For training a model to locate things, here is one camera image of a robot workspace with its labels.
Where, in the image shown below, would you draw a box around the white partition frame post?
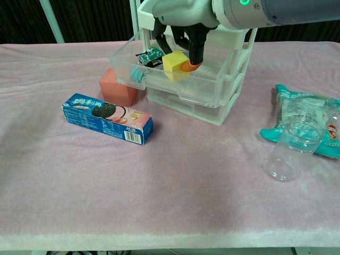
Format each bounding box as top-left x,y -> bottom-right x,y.
39,0 -> 65,44
129,0 -> 141,40

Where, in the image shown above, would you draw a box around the green circuit board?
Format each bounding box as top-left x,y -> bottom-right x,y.
137,46 -> 164,67

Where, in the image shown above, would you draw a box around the white compartment trays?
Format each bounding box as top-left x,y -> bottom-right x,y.
137,0 -> 258,126

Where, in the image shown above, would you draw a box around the blue Oreo cookie box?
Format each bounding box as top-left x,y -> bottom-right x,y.
61,92 -> 155,146

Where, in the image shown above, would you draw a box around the clear plastic cup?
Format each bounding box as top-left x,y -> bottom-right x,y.
263,114 -> 322,183

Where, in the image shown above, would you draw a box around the teal binder clip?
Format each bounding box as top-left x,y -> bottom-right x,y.
130,66 -> 146,83

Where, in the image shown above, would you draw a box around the yellow sponge cube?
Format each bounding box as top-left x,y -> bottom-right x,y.
162,50 -> 191,82

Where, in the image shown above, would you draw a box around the pink table cloth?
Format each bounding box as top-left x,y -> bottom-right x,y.
0,41 -> 340,252

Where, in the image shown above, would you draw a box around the teal snack bag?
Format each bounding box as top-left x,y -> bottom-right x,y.
259,84 -> 340,159

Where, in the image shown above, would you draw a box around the right robot hand grey black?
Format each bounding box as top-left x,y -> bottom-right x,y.
151,0 -> 223,73

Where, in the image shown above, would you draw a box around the pink sponge cube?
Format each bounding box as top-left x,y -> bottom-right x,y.
99,67 -> 138,107

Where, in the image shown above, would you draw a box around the clear plastic drawer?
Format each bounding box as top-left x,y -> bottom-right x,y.
108,28 -> 234,100

